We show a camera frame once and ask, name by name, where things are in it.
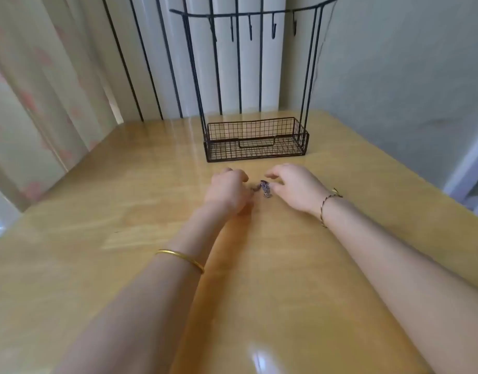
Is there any gold bangle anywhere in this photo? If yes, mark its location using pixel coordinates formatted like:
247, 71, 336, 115
154, 247, 206, 275

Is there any white black-striped curtain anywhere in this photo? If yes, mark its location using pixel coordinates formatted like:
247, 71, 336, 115
39, 0, 291, 126

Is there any person's left forearm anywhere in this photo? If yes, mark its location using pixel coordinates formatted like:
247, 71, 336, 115
55, 200, 234, 374

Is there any person's right hand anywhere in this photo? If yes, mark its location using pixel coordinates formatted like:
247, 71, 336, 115
262, 163, 334, 220

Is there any pink floral curtain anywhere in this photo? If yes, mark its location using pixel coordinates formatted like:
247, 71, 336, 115
0, 0, 120, 213

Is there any chain necklace with pendant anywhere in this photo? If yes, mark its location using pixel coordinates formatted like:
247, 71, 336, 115
250, 179, 273, 200

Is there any person's right forearm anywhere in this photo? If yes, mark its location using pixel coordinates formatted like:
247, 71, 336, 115
320, 195, 478, 374

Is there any white door frame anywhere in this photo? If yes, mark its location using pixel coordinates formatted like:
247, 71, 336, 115
443, 123, 478, 220

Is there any black wire jewelry rack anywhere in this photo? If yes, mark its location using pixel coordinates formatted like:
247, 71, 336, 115
169, 0, 340, 164

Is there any braided cord bracelet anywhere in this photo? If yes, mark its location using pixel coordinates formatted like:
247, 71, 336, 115
318, 188, 343, 229

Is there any person's left hand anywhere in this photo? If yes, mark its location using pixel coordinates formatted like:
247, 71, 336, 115
203, 167, 253, 217

